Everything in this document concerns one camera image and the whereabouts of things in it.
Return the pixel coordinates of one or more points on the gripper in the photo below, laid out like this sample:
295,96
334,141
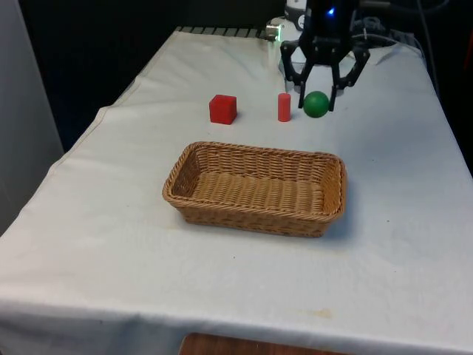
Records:
327,29

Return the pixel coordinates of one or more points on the green ball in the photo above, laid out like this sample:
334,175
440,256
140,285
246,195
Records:
316,104

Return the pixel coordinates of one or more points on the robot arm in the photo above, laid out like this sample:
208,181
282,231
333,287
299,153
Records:
293,15

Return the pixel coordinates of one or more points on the red cylinder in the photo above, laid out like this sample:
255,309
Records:
284,107

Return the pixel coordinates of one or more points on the wicker basket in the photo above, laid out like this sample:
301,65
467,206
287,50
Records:
258,188

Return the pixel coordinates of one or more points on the red cube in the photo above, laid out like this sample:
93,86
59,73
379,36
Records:
222,109

